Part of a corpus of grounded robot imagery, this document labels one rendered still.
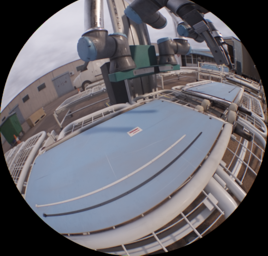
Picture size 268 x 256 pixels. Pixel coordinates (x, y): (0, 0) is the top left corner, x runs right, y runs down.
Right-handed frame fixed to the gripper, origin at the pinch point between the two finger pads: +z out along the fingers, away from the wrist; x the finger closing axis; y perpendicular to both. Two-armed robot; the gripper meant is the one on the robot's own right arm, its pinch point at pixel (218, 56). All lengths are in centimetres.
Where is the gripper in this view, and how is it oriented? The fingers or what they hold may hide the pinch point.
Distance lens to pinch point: 33.4
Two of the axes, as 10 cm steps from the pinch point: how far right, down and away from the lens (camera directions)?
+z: 5.0, 8.3, 2.6
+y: -4.6, -0.1, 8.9
